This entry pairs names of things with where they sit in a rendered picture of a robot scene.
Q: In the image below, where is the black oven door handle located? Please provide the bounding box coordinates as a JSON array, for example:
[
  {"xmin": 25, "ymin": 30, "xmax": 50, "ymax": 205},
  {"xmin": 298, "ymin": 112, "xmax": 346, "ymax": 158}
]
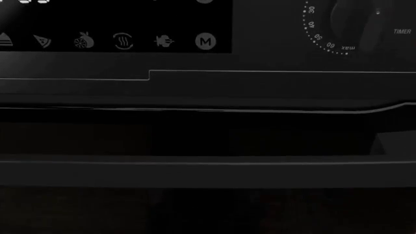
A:
[{"xmin": 0, "ymin": 101, "xmax": 416, "ymax": 190}]

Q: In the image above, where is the black timer knob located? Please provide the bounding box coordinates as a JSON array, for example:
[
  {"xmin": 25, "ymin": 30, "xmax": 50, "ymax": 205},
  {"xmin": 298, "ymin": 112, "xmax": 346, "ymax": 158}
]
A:
[{"xmin": 330, "ymin": 0, "xmax": 391, "ymax": 51}]

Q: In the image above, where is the black oven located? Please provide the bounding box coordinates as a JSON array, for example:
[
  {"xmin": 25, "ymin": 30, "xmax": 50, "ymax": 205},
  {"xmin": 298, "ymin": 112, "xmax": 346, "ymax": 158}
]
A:
[{"xmin": 0, "ymin": 0, "xmax": 416, "ymax": 234}]

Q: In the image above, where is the black oven display panel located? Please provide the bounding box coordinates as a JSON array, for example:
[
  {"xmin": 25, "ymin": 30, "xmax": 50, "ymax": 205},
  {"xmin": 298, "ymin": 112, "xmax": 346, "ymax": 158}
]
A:
[{"xmin": 0, "ymin": 0, "xmax": 233, "ymax": 54}]

